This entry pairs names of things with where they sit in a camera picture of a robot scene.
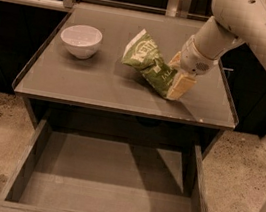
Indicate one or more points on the grey cabinet with glass top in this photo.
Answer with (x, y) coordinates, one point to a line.
(103, 82)

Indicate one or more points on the white ceramic bowl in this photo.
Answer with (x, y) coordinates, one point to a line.
(82, 41)

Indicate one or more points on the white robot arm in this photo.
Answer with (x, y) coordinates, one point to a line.
(213, 39)

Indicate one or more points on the green jalapeno chip bag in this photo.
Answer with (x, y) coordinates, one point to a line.
(144, 55)

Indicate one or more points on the grey open top drawer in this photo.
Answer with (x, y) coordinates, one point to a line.
(81, 171)

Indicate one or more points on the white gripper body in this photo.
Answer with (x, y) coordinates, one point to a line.
(195, 61)

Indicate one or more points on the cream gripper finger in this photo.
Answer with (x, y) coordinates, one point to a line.
(175, 61)
(181, 84)

